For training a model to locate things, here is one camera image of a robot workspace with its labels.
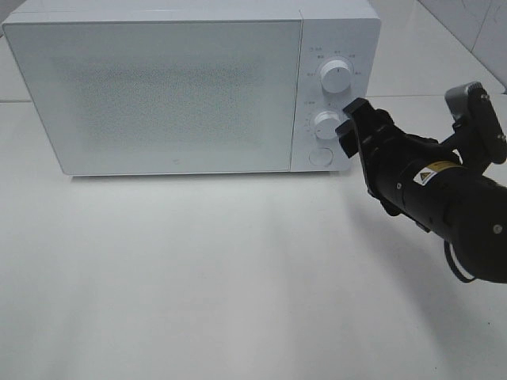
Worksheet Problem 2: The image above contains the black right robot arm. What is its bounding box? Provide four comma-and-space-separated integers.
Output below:
336, 82, 506, 283

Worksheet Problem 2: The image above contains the white microwave oven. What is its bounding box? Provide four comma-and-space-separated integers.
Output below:
2, 1, 381, 175

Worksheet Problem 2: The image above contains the black camera cable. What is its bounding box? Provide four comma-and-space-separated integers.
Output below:
445, 241, 476, 284

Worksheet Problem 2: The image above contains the white timer knob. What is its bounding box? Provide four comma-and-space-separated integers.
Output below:
312, 111, 341, 140

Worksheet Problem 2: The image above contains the upper white control knob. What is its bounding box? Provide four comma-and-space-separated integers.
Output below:
318, 57, 353, 94

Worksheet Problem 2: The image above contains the round door release button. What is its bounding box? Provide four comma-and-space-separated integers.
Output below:
309, 147, 334, 167

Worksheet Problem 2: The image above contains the white microwave door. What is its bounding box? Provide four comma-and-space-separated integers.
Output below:
5, 21, 301, 176

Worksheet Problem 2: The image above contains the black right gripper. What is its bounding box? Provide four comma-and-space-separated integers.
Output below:
335, 90, 506, 216

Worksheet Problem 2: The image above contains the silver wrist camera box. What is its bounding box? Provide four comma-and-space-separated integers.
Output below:
444, 82, 482, 122

